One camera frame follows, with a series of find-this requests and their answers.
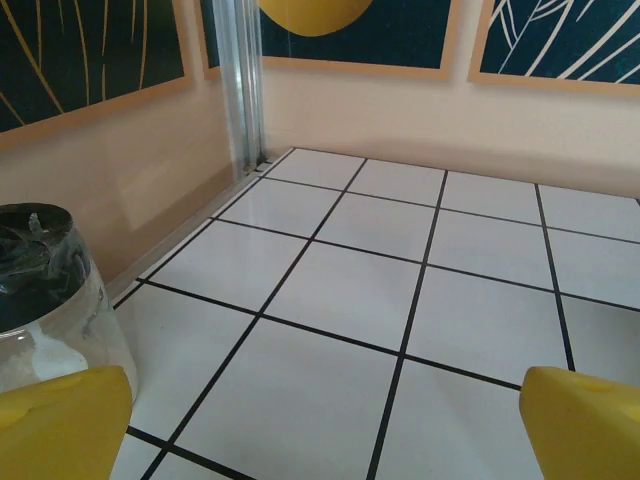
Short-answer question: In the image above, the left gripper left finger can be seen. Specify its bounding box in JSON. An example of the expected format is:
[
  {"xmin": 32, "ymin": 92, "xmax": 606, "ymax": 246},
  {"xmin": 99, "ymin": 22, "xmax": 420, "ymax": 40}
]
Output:
[{"xmin": 0, "ymin": 365, "xmax": 134, "ymax": 480}]

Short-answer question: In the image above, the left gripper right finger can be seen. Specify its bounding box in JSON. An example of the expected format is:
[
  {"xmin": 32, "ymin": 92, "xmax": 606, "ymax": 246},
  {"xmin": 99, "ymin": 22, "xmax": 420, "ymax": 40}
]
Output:
[{"xmin": 518, "ymin": 365, "xmax": 640, "ymax": 480}]

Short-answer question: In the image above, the glass bottle with black cap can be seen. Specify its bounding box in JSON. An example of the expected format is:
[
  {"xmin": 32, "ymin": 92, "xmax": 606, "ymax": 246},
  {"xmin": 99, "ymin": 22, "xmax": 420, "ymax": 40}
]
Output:
[{"xmin": 0, "ymin": 202, "xmax": 139, "ymax": 401}]

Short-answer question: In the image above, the teal panel with yellow lines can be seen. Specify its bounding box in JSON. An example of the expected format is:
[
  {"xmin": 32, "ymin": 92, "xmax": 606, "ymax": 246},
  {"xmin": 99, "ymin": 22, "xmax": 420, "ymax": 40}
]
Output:
[{"xmin": 0, "ymin": 0, "xmax": 194, "ymax": 151}]

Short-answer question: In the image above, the teal panel with white leaves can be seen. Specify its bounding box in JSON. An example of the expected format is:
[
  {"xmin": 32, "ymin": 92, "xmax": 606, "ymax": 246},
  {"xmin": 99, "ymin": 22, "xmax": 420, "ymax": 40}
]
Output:
[{"xmin": 467, "ymin": 0, "xmax": 640, "ymax": 97}]

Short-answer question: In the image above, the teal panel with yellow oval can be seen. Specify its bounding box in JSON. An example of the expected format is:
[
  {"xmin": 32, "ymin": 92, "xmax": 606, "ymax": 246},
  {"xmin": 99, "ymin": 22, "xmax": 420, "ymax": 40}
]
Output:
[{"xmin": 199, "ymin": 0, "xmax": 464, "ymax": 84}]

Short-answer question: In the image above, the aluminium corner post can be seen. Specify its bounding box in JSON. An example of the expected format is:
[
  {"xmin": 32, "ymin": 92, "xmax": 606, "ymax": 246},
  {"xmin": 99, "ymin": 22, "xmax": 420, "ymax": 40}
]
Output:
[{"xmin": 212, "ymin": 0, "xmax": 274, "ymax": 174}]

